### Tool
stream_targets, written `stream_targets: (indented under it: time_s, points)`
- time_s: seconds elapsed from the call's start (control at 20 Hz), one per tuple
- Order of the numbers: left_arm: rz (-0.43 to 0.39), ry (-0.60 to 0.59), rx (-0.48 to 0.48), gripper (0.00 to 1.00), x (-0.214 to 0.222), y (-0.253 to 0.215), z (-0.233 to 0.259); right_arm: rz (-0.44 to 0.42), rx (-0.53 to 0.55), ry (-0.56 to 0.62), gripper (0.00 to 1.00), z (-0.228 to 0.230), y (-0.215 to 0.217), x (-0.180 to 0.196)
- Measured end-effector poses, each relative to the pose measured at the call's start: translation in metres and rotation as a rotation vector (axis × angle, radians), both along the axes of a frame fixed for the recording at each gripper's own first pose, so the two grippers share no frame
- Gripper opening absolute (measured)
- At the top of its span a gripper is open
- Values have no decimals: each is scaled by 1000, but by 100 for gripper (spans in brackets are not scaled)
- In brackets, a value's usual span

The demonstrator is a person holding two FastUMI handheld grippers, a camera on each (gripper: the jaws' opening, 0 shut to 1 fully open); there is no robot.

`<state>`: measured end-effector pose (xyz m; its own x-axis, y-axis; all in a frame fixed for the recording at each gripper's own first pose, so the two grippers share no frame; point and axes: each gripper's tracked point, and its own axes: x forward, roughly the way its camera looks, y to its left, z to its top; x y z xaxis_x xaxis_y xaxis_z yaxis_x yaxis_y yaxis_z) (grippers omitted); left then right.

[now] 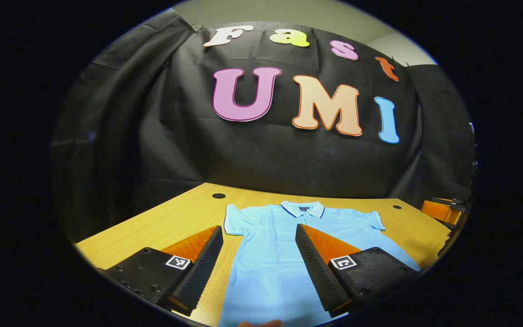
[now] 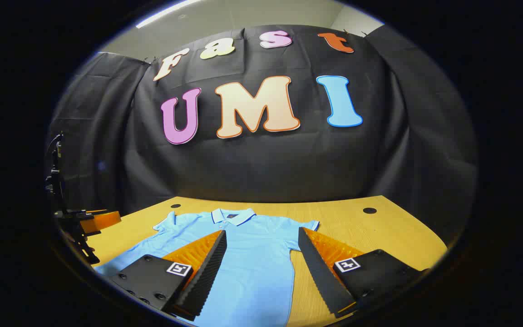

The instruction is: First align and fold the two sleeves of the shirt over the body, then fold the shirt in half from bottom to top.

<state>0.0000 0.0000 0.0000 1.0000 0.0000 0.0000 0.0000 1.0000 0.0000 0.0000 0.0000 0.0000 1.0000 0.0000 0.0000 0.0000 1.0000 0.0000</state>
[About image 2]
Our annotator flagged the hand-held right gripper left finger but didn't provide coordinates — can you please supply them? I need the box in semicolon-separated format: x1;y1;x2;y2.
107;229;228;321

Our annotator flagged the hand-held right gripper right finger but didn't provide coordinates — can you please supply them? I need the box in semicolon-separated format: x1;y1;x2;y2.
298;227;431;318

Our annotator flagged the light blue T-shirt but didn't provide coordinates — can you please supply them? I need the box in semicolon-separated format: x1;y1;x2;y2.
94;208;320;327

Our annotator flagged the black backdrop cloth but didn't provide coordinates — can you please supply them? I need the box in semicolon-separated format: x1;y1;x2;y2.
46;25;478;239

